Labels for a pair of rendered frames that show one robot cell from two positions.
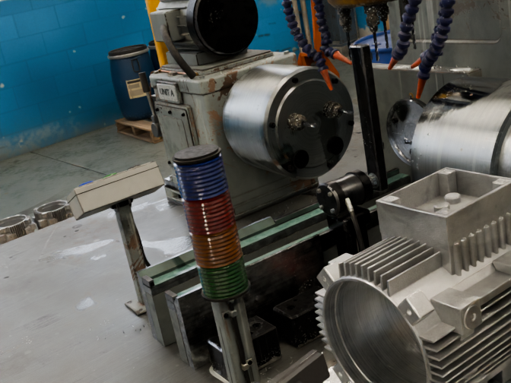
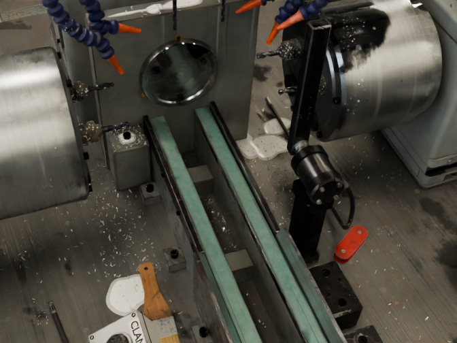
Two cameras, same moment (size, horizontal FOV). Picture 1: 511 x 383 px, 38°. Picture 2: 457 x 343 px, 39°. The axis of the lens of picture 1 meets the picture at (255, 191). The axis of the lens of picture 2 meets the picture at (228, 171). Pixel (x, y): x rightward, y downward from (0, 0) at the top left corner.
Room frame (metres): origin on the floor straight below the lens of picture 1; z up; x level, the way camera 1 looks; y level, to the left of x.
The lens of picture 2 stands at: (1.22, 0.56, 1.78)
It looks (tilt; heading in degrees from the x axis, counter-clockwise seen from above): 48 degrees down; 277
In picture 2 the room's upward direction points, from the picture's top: 4 degrees clockwise
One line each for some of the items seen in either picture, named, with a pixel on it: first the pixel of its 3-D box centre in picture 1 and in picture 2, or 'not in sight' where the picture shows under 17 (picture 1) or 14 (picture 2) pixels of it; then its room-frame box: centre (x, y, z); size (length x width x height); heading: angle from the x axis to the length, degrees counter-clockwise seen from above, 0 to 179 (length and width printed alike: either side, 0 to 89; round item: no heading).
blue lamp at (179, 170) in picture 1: (201, 175); not in sight; (0.85, 0.06, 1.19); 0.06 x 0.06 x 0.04
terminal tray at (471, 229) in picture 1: (449, 219); not in sight; (0.76, -0.21, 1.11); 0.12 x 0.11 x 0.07; 123
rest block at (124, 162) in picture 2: not in sight; (128, 156); (1.52, -0.26, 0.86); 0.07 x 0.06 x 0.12; 30
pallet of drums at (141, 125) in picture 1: (185, 79); not in sight; (6.59, 0.42, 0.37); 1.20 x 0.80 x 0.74; 120
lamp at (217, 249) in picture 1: (215, 242); not in sight; (0.85, 0.06, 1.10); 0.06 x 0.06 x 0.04
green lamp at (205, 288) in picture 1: (223, 274); not in sight; (0.85, 0.06, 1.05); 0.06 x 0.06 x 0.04
